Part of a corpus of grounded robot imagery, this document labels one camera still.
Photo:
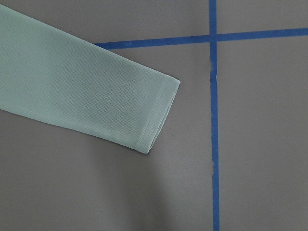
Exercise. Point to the sage green long-sleeve shirt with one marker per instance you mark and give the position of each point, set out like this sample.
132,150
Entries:
51,76

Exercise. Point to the blue tape grid lines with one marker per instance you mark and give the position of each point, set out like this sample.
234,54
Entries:
213,37

